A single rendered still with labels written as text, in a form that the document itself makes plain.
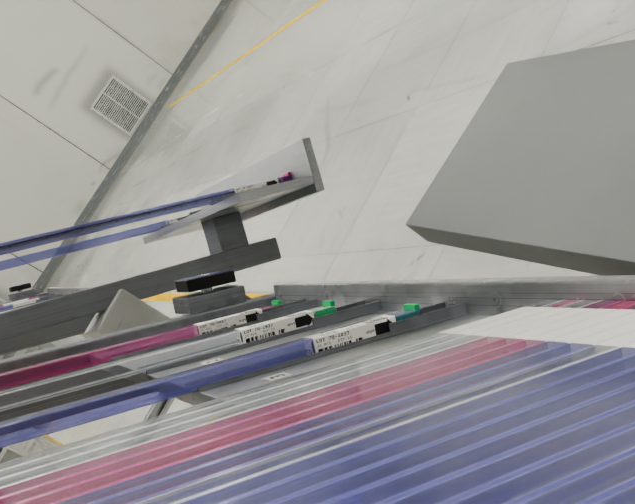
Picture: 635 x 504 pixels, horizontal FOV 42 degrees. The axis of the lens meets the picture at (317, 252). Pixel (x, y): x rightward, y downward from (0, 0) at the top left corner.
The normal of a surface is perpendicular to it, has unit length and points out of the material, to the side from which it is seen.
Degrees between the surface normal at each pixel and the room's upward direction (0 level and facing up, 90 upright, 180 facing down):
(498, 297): 44
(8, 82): 90
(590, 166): 0
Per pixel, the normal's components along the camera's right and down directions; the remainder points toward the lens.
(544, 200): -0.76, -0.54
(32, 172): 0.45, -0.04
